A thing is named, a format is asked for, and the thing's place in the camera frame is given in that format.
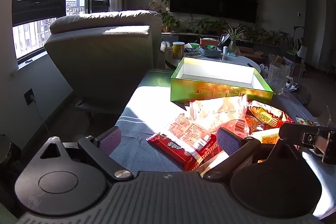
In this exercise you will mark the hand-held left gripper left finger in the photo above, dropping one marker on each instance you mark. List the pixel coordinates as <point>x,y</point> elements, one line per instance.
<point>111,140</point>

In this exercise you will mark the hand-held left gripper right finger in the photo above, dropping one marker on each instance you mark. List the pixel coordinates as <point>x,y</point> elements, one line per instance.
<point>228,140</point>

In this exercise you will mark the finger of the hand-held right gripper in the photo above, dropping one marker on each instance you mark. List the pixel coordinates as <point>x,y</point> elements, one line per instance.
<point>291,130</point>

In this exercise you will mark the green printed snack packet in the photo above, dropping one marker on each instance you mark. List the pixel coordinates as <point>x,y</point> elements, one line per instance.
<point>304,121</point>

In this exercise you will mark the yellow snack packet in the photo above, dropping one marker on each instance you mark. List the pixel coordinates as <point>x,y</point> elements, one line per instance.
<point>267,136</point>

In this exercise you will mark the pale orange snack packet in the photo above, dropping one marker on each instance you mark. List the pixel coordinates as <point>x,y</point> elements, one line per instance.
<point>212,161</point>

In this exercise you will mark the brown speckled snack packet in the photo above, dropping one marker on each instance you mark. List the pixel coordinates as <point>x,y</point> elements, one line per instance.
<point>252,123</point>

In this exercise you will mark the yellow crinkled chip bag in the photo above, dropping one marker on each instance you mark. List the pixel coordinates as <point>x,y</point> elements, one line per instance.
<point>265,113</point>

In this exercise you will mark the green cardboard box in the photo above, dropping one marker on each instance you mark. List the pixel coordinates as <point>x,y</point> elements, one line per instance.
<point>210,91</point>

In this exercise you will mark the red snack packet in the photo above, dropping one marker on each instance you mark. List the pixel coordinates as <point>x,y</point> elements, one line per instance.
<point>170,146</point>

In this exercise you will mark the blue striped tablecloth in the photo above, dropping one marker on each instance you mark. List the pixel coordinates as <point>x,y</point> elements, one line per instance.
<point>141,106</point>

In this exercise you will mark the clear glass mug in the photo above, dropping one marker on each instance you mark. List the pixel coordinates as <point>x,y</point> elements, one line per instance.
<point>278,79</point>

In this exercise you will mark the beige armchair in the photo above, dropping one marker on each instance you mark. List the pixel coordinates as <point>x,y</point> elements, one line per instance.
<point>105,61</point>

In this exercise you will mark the tall plant in white pot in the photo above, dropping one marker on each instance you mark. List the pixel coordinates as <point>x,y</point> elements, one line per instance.
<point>302,52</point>

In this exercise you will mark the small teal box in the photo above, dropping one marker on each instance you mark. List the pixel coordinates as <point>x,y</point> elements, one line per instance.
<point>232,53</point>

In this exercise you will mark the grey plastic tray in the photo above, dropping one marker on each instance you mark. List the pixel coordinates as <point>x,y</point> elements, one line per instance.
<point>210,53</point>

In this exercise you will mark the open cardboard box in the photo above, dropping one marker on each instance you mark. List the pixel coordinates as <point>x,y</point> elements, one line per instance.
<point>249,52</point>

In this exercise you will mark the small white jar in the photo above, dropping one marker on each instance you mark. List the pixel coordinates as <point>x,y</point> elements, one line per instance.
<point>226,50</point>

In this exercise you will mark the glass vase with plant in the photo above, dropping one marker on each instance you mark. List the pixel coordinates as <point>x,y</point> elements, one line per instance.
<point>232,47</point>

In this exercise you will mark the orange box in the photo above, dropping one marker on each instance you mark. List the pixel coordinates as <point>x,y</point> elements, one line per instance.
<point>208,42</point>

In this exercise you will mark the green lidded bowl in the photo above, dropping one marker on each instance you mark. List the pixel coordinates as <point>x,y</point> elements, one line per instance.
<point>194,45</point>

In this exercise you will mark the yellow green canister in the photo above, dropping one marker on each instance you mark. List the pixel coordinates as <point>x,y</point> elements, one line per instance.
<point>178,50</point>

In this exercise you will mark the low grey console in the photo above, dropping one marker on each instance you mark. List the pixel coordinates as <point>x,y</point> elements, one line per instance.
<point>178,37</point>

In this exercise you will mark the row of potted plants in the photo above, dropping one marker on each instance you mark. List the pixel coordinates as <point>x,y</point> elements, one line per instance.
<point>170,22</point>

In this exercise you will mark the black wall socket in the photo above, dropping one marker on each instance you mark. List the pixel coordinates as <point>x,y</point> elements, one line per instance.
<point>29,98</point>

